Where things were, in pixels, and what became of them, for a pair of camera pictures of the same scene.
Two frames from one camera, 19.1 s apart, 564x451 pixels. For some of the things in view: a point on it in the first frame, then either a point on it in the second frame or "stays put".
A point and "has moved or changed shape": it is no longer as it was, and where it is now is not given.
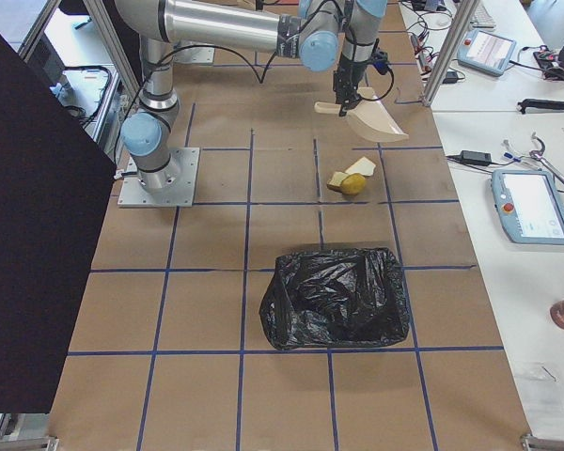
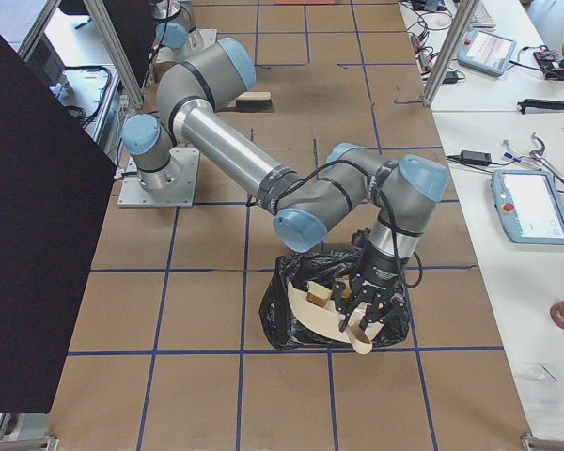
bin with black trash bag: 334,298 stays put
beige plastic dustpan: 368,118 to 326,319
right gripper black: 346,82 to 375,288
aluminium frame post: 463,18 stays put
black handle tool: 534,103 stays put
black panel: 44,188 stays put
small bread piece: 336,182 has moved or changed shape
